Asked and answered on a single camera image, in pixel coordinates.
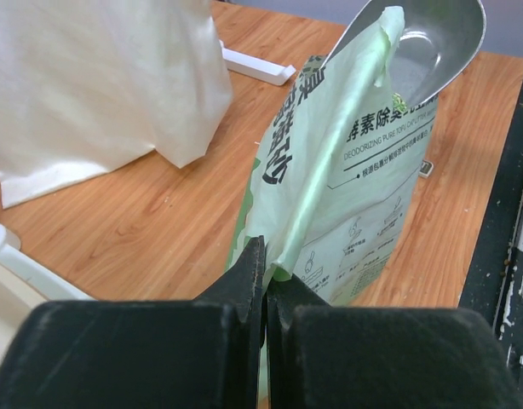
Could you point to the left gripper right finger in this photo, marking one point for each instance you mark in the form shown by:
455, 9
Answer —
321, 356

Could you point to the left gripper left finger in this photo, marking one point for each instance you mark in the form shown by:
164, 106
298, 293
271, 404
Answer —
201, 353

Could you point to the green cat litter bag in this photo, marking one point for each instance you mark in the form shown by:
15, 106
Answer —
333, 176

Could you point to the piano pattern bag clip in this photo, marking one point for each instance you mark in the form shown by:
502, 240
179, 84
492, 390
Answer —
426, 169

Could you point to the grey metal scoop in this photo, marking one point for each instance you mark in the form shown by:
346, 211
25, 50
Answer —
440, 39

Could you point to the cream cloth bag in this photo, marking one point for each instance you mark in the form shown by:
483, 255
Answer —
87, 87

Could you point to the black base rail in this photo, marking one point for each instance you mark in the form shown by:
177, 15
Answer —
494, 283

